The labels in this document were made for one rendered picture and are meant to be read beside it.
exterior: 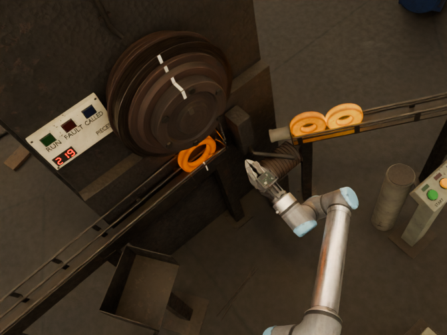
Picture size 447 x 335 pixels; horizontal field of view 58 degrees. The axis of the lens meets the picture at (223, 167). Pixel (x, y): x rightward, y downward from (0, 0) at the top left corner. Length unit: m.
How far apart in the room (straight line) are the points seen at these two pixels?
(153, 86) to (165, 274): 0.79
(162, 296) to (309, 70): 1.92
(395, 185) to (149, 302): 1.15
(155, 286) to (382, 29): 2.43
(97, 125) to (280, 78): 1.74
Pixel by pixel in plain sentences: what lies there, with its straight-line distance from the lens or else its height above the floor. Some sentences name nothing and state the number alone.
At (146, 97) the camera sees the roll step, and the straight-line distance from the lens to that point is 1.29.
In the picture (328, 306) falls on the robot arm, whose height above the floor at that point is 0.85.
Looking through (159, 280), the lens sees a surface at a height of 0.60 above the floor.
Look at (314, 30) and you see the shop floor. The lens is 3.28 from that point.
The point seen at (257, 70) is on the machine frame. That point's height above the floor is 0.87.
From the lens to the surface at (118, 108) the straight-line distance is 1.30.
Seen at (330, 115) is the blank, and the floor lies 0.77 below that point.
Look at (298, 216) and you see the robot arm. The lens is 1.58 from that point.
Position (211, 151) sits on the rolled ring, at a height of 0.72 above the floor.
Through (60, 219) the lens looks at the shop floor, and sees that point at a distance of 2.81.
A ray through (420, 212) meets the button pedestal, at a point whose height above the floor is 0.37.
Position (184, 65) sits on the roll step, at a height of 1.28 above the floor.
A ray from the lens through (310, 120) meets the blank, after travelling 1.75.
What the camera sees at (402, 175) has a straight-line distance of 1.93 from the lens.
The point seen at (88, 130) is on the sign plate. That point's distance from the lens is 1.48.
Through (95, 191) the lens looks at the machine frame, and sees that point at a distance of 1.66.
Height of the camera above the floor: 2.16
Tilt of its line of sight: 58 degrees down
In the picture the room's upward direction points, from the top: 19 degrees counter-clockwise
